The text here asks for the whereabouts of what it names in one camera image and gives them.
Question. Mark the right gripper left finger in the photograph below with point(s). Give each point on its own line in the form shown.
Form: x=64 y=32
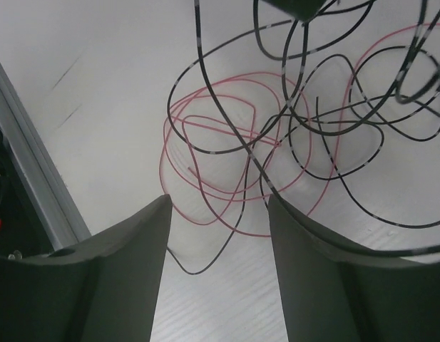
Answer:
x=104 y=288

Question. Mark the aluminium mounting rail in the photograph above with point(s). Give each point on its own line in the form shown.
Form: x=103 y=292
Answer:
x=54 y=206

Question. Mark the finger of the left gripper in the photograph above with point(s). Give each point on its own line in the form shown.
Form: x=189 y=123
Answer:
x=302 y=10

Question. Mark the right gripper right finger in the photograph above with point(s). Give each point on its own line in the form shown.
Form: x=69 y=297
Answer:
x=333 y=289

